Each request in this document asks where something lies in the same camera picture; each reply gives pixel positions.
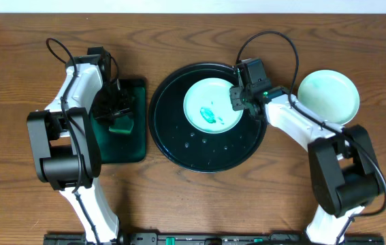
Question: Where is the black rectangular tray green liquid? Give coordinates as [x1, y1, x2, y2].
[90, 78, 146, 164]

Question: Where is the round black serving tray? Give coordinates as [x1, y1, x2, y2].
[148, 63, 266, 173]

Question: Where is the white plate green stain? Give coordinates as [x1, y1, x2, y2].
[297, 69, 360, 125]
[183, 78, 243, 134]

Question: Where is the white plate green stain back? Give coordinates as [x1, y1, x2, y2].
[183, 78, 243, 134]

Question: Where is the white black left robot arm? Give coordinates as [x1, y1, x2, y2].
[27, 62, 146, 244]

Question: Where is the white plate green stain front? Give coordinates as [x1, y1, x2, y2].
[297, 69, 360, 125]

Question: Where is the green scouring sponge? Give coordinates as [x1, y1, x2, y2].
[109, 116, 134, 135]

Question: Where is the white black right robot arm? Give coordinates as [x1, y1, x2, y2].
[229, 80, 386, 244]

